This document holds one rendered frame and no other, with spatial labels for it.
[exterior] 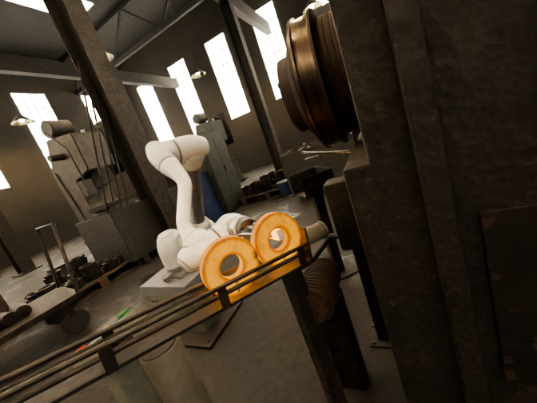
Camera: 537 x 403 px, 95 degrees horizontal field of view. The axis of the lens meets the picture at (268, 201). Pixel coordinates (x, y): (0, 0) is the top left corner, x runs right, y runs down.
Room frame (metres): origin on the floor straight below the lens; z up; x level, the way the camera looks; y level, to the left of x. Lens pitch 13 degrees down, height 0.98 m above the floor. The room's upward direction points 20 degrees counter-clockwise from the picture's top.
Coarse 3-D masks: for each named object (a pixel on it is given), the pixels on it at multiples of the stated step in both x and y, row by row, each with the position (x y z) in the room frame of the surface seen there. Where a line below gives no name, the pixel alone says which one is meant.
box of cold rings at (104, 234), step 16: (176, 192) 4.10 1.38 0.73; (128, 208) 3.35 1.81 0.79; (144, 208) 3.53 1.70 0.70; (176, 208) 3.98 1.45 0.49; (80, 224) 3.51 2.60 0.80; (96, 224) 3.33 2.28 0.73; (112, 224) 3.16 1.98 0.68; (128, 224) 3.26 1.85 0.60; (144, 224) 3.44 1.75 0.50; (160, 224) 3.64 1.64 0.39; (96, 240) 3.42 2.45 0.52; (112, 240) 3.25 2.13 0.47; (128, 240) 3.18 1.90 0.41; (144, 240) 3.35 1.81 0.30; (96, 256) 3.53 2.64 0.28; (112, 256) 3.34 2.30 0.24; (128, 256) 3.17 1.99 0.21; (144, 256) 3.27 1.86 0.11
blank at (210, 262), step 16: (224, 240) 0.59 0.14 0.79; (240, 240) 0.60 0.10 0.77; (208, 256) 0.56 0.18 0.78; (224, 256) 0.58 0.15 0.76; (240, 256) 0.60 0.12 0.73; (256, 256) 0.62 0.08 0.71; (208, 272) 0.56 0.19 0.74; (240, 272) 0.60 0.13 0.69; (256, 272) 0.61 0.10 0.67; (208, 288) 0.55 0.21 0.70
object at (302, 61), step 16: (304, 16) 0.86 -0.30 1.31; (288, 32) 0.83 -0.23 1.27; (304, 32) 0.81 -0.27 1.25; (288, 48) 0.81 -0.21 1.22; (304, 48) 0.79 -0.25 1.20; (304, 64) 0.78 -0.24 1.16; (304, 80) 0.78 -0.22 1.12; (304, 96) 0.79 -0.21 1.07; (320, 96) 0.78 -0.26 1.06; (320, 112) 0.80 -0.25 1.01; (320, 128) 0.84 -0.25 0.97
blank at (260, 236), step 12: (264, 216) 0.67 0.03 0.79; (276, 216) 0.67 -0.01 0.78; (288, 216) 0.68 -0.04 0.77; (264, 228) 0.64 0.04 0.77; (276, 228) 0.66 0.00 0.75; (288, 228) 0.68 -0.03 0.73; (252, 240) 0.64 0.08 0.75; (264, 240) 0.64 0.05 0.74; (288, 240) 0.67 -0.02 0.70; (264, 252) 0.63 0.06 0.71; (276, 252) 0.64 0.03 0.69
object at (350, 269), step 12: (312, 168) 1.69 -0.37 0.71; (324, 168) 1.53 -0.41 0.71; (300, 180) 1.41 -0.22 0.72; (312, 180) 1.42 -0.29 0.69; (324, 180) 1.43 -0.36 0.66; (312, 192) 1.42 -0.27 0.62; (324, 204) 1.51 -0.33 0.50; (324, 216) 1.50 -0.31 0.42; (336, 252) 1.50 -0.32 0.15; (348, 264) 1.56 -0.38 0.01; (348, 276) 1.44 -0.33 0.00
